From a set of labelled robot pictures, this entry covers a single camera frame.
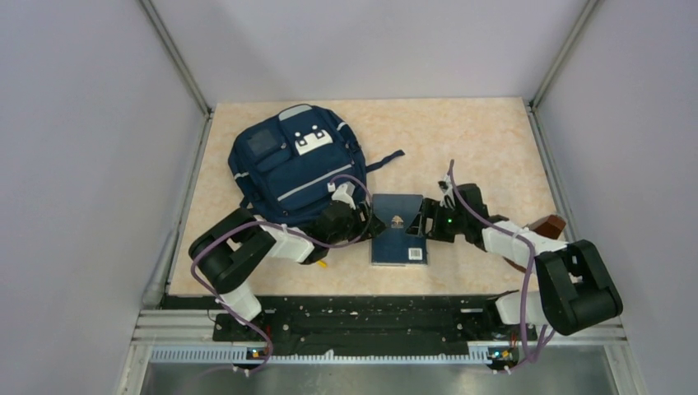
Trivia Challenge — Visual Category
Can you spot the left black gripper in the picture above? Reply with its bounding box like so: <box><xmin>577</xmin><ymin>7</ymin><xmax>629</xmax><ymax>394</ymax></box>
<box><xmin>328</xmin><ymin>201</ymin><xmax>389</xmax><ymax>247</ymax></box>

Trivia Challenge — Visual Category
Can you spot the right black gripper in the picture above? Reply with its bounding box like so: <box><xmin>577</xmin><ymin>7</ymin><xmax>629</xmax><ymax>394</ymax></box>
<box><xmin>403</xmin><ymin>198</ymin><xmax>467</xmax><ymax>244</ymax></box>

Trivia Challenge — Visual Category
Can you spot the dark blue hardcover book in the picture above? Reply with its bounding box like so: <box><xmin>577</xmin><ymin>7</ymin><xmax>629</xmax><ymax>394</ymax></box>
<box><xmin>370</xmin><ymin>193</ymin><xmax>428</xmax><ymax>266</ymax></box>

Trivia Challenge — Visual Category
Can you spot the navy blue backpack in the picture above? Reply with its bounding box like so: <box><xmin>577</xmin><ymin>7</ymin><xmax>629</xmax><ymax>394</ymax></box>
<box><xmin>227</xmin><ymin>104</ymin><xmax>404</xmax><ymax>226</ymax></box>

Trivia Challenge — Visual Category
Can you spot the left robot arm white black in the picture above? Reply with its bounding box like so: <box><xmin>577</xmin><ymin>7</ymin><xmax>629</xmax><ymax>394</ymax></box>
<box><xmin>188</xmin><ymin>201</ymin><xmax>388</xmax><ymax>340</ymax></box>

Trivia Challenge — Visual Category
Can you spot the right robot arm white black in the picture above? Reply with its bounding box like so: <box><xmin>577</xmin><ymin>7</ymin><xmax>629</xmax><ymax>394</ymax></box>
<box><xmin>406</xmin><ymin>181</ymin><xmax>624</xmax><ymax>339</ymax></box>

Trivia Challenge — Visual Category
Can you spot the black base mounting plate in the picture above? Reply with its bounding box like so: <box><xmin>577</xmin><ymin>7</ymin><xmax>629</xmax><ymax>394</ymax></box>
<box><xmin>212</xmin><ymin>294</ymin><xmax>538</xmax><ymax>358</ymax></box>

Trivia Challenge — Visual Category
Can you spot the brown leather case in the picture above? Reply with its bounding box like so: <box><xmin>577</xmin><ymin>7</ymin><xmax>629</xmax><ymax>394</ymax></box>
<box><xmin>504</xmin><ymin>214</ymin><xmax>566</xmax><ymax>273</ymax></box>

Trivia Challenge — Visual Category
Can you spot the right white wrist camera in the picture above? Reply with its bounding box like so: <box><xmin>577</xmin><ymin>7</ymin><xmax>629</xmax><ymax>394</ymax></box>
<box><xmin>438</xmin><ymin>180</ymin><xmax>454</xmax><ymax>209</ymax></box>

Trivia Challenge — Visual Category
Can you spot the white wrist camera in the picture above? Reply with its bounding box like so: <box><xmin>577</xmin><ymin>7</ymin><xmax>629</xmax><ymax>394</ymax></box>
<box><xmin>328</xmin><ymin>182</ymin><xmax>356</xmax><ymax>210</ymax></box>
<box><xmin>438</xmin><ymin>180</ymin><xmax>454</xmax><ymax>209</ymax></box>

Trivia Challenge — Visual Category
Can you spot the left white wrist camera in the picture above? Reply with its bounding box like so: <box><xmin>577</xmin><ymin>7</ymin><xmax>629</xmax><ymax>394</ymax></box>
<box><xmin>328</xmin><ymin>182</ymin><xmax>356</xmax><ymax>210</ymax></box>

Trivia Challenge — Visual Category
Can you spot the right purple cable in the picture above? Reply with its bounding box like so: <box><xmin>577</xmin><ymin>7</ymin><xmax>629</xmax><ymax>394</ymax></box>
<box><xmin>445</xmin><ymin>159</ymin><xmax>556</xmax><ymax>374</ymax></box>

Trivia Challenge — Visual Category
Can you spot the aluminium frame rail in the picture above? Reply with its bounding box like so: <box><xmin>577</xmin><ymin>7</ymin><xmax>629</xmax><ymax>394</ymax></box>
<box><xmin>117</xmin><ymin>310</ymin><xmax>647</xmax><ymax>394</ymax></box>

